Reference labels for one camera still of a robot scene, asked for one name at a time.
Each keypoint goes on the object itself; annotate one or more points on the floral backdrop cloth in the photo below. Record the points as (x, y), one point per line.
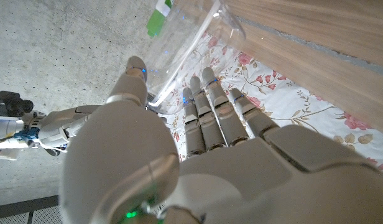
(288, 99)

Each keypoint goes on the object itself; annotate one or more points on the grey tape table outline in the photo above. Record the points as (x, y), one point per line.
(334, 56)

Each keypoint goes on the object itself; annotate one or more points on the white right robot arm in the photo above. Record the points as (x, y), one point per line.
(5, 127)

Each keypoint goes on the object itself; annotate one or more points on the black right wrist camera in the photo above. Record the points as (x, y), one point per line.
(11, 104)

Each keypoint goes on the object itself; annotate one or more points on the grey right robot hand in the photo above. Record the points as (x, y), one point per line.
(58, 127)

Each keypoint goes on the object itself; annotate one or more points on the green white marker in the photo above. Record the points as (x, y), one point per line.
(155, 21)

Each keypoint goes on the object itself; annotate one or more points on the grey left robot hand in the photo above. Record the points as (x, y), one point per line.
(241, 174)

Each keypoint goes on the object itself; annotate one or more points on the clear plastic spray bottle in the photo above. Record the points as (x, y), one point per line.
(185, 37)

